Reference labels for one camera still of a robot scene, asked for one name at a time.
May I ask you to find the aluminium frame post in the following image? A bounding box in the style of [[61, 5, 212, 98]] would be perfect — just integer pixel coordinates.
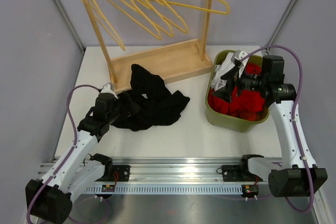
[[36, 0, 86, 54], [266, 0, 299, 46]]

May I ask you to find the green plastic basket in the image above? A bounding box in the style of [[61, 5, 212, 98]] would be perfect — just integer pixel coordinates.
[[205, 50, 270, 133]]

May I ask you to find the black t shirt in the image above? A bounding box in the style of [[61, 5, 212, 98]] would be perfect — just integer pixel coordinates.
[[112, 64, 190, 132]]

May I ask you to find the wooden clothes rack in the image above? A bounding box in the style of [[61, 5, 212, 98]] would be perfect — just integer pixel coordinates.
[[86, 0, 213, 92]]

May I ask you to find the yellow hanger of orange shirt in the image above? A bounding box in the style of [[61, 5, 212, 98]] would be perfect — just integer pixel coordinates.
[[81, 0, 125, 51]]

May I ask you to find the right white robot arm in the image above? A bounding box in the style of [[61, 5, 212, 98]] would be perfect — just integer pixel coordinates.
[[214, 51, 328, 198]]

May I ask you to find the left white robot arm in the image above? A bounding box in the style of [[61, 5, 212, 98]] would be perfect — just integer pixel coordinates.
[[25, 92, 140, 223]]

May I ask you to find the red t shirt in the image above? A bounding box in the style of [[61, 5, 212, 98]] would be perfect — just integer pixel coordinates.
[[207, 88, 265, 121], [245, 62, 261, 76]]

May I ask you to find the left aluminium frame post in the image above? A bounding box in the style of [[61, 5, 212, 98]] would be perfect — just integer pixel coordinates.
[[36, 0, 86, 54]]

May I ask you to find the grey slotted cable duct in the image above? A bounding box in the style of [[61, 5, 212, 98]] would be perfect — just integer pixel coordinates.
[[83, 184, 243, 195]]

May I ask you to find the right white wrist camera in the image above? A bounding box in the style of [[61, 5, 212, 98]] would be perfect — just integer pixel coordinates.
[[231, 50, 248, 78]]

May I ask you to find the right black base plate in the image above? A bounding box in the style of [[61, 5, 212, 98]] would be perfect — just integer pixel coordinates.
[[216, 164, 270, 183]]

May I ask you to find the right aluminium frame post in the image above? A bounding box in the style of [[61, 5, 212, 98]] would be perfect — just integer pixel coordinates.
[[266, 0, 299, 46]]

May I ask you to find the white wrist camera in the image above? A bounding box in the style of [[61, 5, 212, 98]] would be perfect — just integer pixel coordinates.
[[100, 82, 118, 99], [231, 50, 248, 78]]

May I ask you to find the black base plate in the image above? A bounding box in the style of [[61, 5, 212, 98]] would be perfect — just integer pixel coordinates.
[[216, 164, 270, 183], [97, 165, 131, 182]]

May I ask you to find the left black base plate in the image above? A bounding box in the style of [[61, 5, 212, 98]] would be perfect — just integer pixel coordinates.
[[97, 165, 131, 182]]

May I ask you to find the white t shirt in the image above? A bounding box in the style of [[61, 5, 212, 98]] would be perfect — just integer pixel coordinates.
[[211, 52, 235, 91]]

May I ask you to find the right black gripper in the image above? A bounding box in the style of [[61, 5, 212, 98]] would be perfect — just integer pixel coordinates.
[[213, 65, 268, 104]]

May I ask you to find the aluminium mounting rail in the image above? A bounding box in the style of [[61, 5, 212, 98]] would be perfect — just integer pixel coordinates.
[[36, 157, 321, 185]]

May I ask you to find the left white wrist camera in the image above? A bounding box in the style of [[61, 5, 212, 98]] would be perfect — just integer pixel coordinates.
[[100, 82, 118, 99]]

